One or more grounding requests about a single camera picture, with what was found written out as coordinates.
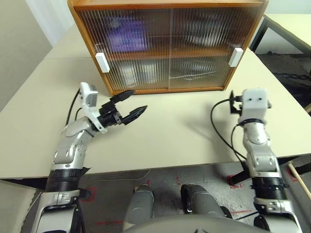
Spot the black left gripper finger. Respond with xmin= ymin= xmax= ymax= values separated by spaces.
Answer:
xmin=120 ymin=105 xmax=149 ymax=126
xmin=109 ymin=90 xmax=135 ymax=105

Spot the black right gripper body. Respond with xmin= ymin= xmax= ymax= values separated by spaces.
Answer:
xmin=229 ymin=90 xmax=243 ymax=115

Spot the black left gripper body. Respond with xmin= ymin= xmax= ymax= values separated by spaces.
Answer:
xmin=98 ymin=101 xmax=122 ymax=128

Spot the white bottle with blue label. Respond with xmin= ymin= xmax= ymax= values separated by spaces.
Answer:
xmin=137 ymin=59 xmax=157 ymax=84
xmin=119 ymin=60 xmax=139 ymax=85

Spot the white door handle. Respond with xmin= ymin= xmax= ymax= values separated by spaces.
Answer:
xmin=228 ymin=48 xmax=244 ymax=67
xmin=95 ymin=52 xmax=110 ymax=73

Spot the purple tissue pack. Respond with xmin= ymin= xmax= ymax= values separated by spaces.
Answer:
xmin=104 ymin=18 xmax=148 ymax=53

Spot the ribbed glass sliding door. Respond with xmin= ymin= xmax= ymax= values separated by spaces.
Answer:
xmin=169 ymin=6 xmax=262 ymax=89
xmin=77 ymin=8 xmax=173 ymax=92

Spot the wooden cabinet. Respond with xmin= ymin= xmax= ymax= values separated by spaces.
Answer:
xmin=67 ymin=0 xmax=270 ymax=96

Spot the grey rounded left robot leg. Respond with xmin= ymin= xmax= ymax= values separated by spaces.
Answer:
xmin=125 ymin=184 xmax=155 ymax=225

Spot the grey rounded robot leg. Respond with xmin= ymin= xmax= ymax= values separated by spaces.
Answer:
xmin=125 ymin=184 xmax=155 ymax=225
xmin=181 ymin=183 xmax=226 ymax=219

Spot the beige table with black legs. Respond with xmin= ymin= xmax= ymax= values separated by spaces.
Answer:
xmin=249 ymin=13 xmax=311 ymax=56

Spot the wooden stick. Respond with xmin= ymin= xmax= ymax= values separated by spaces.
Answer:
xmin=288 ymin=163 xmax=311 ymax=200

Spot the grey rounded right robot leg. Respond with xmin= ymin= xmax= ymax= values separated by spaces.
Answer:
xmin=181 ymin=183 xmax=226 ymax=219

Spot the grey robot torso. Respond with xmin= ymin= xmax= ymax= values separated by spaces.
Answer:
xmin=122 ymin=214 xmax=270 ymax=233

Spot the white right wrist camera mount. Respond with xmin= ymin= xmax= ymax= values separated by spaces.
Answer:
xmin=237 ymin=87 xmax=272 ymax=124

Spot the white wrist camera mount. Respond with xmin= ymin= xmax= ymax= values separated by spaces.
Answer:
xmin=237 ymin=87 xmax=272 ymax=124
xmin=79 ymin=82 xmax=108 ymax=133

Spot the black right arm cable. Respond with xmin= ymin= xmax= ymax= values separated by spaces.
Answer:
xmin=210 ymin=99 xmax=253 ymax=175

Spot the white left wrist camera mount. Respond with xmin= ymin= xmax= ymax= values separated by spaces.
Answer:
xmin=79 ymin=82 xmax=108 ymax=133

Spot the white floor cable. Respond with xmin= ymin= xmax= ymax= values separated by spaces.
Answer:
xmin=91 ymin=169 xmax=151 ymax=183

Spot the black table leg frame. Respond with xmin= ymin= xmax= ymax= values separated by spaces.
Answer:
xmin=229 ymin=157 xmax=311 ymax=187

